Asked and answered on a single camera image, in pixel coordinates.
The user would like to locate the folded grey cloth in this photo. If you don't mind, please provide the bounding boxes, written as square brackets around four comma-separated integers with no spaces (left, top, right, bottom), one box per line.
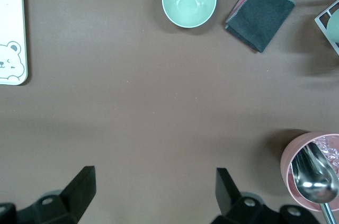
[225,0,297,53]

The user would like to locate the metal scoop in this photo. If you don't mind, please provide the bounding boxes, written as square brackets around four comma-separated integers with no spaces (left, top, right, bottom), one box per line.
[290,141,339,224]

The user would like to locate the clear ice pieces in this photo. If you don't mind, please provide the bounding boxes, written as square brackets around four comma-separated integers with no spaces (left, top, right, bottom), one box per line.
[311,139,339,175]

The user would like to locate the pale green cup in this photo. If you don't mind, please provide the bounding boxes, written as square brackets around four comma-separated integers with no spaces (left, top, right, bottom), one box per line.
[326,7,339,43]

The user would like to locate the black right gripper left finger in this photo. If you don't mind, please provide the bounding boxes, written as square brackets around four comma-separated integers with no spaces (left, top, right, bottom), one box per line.
[16,166,96,224]

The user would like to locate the cream bear print tray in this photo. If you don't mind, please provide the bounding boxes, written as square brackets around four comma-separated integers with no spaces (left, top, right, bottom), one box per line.
[0,0,29,86]

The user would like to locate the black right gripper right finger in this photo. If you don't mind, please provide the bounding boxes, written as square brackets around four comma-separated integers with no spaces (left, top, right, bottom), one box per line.
[213,167,282,224]

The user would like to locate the pink bowl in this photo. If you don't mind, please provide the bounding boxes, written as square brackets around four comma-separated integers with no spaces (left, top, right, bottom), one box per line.
[280,131,339,212]

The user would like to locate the white wire cup rack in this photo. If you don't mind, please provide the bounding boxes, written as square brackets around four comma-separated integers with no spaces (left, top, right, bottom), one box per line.
[314,0,339,56]

